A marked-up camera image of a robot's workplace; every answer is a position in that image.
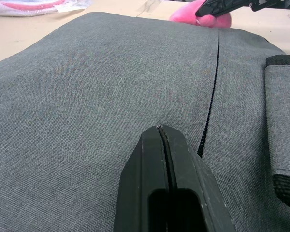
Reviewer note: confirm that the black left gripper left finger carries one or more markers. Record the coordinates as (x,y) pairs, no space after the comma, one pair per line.
(145,169)

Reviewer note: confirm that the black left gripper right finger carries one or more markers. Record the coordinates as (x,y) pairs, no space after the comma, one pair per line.
(193,174)

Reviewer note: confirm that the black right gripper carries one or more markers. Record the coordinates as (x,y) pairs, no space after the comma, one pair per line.
(273,4)

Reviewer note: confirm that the pink computer mouse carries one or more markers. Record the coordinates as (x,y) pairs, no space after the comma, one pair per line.
(183,15)

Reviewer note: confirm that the grey fabric laptop bag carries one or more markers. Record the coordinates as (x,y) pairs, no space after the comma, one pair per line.
(91,96)

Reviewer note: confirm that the clear plastic bag pink contents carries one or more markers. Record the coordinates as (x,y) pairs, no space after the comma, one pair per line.
(24,7)

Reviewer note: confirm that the white paper label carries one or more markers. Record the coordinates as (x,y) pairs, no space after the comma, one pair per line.
(68,8)

